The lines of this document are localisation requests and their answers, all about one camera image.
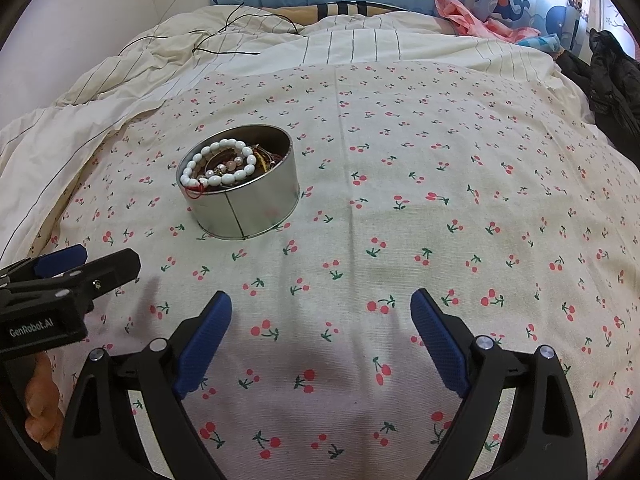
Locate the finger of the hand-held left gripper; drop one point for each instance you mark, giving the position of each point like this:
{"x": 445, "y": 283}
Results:
{"x": 62, "y": 257}
{"x": 112, "y": 270}

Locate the light blue cloth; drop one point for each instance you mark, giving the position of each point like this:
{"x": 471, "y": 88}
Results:
{"x": 542, "y": 42}

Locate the round metal tin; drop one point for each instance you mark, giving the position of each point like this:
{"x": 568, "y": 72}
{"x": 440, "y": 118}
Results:
{"x": 250, "y": 210}

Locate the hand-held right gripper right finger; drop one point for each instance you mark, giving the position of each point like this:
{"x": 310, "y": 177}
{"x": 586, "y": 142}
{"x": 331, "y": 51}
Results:
{"x": 440, "y": 340}

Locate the cherry print bedsheet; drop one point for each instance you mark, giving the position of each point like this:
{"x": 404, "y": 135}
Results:
{"x": 400, "y": 210}

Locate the white tree sticker wardrobe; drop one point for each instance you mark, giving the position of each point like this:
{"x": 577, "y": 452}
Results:
{"x": 612, "y": 15}

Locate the orange black striped pillow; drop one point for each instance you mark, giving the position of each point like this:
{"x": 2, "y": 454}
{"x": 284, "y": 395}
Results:
{"x": 300, "y": 12}

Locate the black jacket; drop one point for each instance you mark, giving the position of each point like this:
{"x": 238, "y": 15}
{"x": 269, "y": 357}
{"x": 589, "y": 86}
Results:
{"x": 615, "y": 85}

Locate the pink cloth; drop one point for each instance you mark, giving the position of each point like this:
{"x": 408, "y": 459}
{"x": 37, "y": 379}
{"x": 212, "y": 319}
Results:
{"x": 455, "y": 15}

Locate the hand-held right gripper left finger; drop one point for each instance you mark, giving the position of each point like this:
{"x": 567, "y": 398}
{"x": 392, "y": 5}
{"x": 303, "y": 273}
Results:
{"x": 205, "y": 340}

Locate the person's left hand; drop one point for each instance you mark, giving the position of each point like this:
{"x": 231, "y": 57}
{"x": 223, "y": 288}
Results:
{"x": 45, "y": 400}

